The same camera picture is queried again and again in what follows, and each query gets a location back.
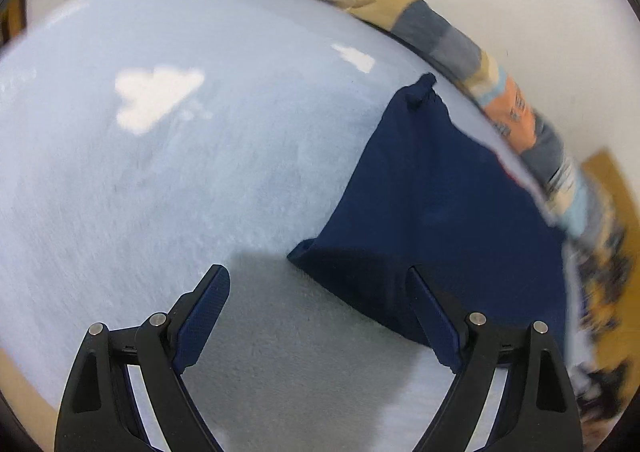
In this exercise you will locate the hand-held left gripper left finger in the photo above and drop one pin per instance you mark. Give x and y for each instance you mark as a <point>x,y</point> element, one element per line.
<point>200,327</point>

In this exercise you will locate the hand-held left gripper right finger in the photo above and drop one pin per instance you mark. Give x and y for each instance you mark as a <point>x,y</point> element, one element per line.
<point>435,327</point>

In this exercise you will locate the navy work jacket red collar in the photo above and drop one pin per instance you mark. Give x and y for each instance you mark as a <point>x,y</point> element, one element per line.
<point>440,212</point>

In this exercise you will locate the light blue cloud bed sheet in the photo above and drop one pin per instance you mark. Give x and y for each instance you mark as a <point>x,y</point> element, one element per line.
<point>150,182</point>

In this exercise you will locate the dark yellow patterned cloth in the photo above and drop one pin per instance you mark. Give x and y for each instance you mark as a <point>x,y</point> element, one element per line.
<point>605,292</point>

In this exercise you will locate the wooden headboard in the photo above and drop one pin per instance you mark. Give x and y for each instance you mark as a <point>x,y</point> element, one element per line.
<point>607,172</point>

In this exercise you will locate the rolled patchwork quilt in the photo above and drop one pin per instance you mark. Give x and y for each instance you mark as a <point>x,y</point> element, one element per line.
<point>430,32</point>

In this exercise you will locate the wooden furniture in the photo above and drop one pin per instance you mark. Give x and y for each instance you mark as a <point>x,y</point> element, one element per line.
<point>12,17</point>

